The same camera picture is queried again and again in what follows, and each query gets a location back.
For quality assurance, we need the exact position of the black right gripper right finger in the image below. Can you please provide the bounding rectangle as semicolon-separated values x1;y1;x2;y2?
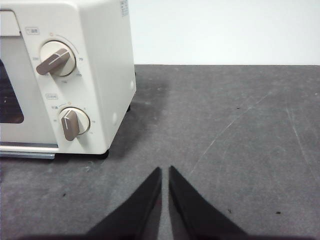
168;165;251;240

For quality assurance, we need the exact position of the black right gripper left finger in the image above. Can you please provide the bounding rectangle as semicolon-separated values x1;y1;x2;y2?
84;166;163;240

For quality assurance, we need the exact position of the oven door with beige handle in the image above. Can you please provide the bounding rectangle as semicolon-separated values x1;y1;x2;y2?
0;9;60;149

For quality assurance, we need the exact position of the timer knob with beige grip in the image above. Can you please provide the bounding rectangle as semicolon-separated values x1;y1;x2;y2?
58;106;91;142

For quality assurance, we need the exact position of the silver crumb tray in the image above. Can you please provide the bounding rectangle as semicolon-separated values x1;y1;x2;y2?
0;150;56;161

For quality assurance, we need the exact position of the cream toaster oven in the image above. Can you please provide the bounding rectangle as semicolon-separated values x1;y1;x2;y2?
0;0;137;161

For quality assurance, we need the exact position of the temperature knob with beige grip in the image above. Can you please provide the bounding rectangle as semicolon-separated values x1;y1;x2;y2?
36;40;77;77

